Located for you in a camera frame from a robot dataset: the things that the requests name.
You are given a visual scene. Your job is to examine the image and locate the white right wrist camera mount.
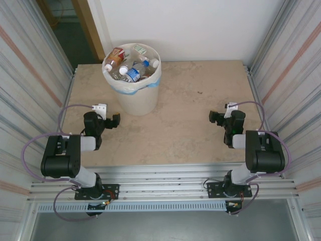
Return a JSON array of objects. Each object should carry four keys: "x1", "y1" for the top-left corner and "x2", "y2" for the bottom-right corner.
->
[{"x1": 224, "y1": 101, "x2": 238, "y2": 119}]

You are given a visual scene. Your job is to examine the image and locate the white ribbed plastic bin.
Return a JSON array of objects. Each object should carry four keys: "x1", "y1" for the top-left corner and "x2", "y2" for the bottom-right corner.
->
[{"x1": 102, "y1": 43, "x2": 162, "y2": 116}]

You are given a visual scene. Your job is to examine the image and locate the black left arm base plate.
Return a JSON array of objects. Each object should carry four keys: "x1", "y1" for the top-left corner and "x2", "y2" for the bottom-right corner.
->
[{"x1": 75, "y1": 183, "x2": 120, "y2": 201}]

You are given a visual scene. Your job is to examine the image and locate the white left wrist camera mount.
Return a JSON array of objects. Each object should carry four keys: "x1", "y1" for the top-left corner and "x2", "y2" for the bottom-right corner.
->
[{"x1": 91, "y1": 102, "x2": 108, "y2": 118}]

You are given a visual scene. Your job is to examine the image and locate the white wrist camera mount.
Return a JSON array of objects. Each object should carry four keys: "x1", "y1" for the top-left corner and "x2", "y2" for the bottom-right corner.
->
[
  {"x1": 91, "y1": 102, "x2": 108, "y2": 118},
  {"x1": 224, "y1": 101, "x2": 238, "y2": 119}
]

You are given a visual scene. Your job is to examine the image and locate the aluminium rail frame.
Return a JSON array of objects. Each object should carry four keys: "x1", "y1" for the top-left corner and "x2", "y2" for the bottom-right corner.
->
[{"x1": 27, "y1": 163, "x2": 300, "y2": 204}]

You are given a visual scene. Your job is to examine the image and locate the clear bottle blue label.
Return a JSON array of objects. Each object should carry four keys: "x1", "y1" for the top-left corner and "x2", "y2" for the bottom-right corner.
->
[{"x1": 124, "y1": 60, "x2": 149, "y2": 83}]

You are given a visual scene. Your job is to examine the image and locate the wooden door frame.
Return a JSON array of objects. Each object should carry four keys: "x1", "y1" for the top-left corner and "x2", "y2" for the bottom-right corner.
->
[{"x1": 71, "y1": 0, "x2": 106, "y2": 63}]

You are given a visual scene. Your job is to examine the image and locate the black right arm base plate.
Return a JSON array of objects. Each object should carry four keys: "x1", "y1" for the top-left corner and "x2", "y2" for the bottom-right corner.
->
[{"x1": 207, "y1": 181, "x2": 252, "y2": 199}]

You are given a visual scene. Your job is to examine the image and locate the long clear bottle white cap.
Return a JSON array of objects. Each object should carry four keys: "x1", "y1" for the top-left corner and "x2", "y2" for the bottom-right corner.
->
[{"x1": 110, "y1": 64, "x2": 128, "y2": 81}]

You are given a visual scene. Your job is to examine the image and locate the clear bottle red label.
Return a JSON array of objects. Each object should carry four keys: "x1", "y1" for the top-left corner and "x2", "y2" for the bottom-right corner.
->
[{"x1": 104, "y1": 47, "x2": 127, "y2": 71}]

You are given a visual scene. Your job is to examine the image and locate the white bin with plastic liner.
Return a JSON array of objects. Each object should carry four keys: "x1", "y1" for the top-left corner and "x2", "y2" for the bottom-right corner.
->
[{"x1": 102, "y1": 43, "x2": 162, "y2": 95}]

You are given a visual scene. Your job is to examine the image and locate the white slotted cable duct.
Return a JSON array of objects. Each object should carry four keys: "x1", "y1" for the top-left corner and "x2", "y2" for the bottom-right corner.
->
[{"x1": 37, "y1": 202, "x2": 228, "y2": 213}]

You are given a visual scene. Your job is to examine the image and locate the small bottle green white label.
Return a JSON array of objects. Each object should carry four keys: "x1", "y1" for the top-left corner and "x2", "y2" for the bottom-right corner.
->
[{"x1": 131, "y1": 44, "x2": 161, "y2": 68}]

